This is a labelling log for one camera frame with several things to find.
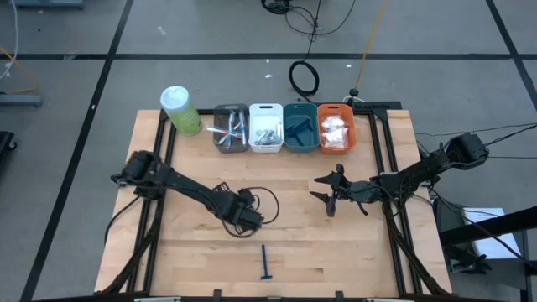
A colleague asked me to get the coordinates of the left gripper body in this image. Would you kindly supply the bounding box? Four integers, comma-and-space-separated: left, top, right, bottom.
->
213, 181, 265, 232

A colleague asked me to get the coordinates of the long black cable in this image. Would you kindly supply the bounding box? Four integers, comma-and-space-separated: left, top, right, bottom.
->
284, 0, 357, 64

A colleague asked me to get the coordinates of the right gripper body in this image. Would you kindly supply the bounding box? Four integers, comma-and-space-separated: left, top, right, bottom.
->
326, 164, 382, 218

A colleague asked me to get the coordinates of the black cable bundle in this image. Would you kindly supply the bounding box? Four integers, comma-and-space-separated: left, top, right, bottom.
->
260, 0, 294, 16

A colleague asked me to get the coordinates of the coiled black floor cable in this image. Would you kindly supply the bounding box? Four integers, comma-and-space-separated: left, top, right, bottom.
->
288, 60, 321, 98

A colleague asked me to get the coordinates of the black clamp device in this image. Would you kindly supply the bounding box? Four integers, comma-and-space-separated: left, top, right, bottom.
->
446, 247, 493, 276

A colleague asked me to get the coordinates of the clear bag of cotton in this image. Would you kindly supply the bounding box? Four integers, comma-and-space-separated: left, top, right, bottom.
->
322, 136, 349, 149
323, 126, 349, 140
320, 115, 347, 129

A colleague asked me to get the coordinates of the black metal beam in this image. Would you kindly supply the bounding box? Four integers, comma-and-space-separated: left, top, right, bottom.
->
438, 205, 537, 249

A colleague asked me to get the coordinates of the black aluminium table frame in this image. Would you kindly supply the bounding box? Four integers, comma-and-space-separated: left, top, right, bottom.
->
98, 100, 450, 302

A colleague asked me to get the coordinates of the grey metal base plate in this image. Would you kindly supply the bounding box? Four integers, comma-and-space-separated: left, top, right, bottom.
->
0, 94, 44, 107

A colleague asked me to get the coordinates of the grey metal bar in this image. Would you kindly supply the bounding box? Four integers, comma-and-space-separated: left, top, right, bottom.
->
12, 0, 85, 10

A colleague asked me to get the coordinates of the left arm cable loop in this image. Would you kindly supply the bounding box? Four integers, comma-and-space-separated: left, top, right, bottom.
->
221, 185, 281, 239

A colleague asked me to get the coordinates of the white plastic bin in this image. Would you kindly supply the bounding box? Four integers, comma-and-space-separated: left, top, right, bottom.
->
248, 102, 285, 154

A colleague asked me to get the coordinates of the black side cable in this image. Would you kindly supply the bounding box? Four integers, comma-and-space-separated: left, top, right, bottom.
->
414, 122, 537, 138

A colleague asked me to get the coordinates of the white box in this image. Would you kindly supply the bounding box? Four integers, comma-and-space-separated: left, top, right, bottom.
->
461, 207, 521, 260

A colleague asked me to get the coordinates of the black floor object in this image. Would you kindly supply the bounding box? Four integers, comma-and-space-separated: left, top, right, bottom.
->
0, 130, 18, 154

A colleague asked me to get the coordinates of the teal plastic bin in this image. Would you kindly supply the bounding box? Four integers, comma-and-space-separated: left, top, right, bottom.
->
283, 102, 321, 153

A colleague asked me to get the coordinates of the orange plastic bin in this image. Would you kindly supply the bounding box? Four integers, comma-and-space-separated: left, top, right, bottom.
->
316, 103, 358, 155

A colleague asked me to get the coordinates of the thin white cable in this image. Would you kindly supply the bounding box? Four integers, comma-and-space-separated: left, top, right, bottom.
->
0, 0, 20, 81

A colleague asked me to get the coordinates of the thin yellow floor cable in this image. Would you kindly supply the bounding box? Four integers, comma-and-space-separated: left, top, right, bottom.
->
0, 44, 39, 96

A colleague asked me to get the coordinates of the light blue toothbrush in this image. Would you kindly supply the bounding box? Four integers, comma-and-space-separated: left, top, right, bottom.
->
238, 110, 248, 146

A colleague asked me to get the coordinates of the green disinfecting wipes canister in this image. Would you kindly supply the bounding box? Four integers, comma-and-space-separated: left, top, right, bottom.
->
159, 85, 203, 138

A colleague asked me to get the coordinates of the red white toothbrush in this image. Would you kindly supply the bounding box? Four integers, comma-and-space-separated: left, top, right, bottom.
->
205, 127, 245, 138

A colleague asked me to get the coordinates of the long yellow cable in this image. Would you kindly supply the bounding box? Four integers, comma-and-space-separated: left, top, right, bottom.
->
354, 0, 389, 91

